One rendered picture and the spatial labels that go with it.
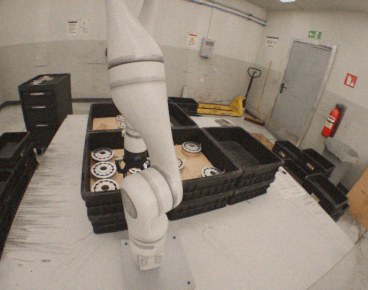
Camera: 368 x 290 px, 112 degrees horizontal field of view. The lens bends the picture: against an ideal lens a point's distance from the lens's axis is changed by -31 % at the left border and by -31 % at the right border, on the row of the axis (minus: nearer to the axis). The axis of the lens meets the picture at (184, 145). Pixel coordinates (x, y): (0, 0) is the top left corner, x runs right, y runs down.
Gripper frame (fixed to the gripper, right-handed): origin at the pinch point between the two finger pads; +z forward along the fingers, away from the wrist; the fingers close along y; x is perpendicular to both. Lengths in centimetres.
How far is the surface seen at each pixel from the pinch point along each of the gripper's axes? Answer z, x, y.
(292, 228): 15, -28, 72
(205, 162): 4.6, 13.6, 35.7
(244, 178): -0.6, -4.6, 46.2
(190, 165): 4.8, 11.9, 27.2
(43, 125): 52, 135, -98
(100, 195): -4.6, -12.4, -11.1
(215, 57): -27, 348, 190
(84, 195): -5.1, -12.6, -15.7
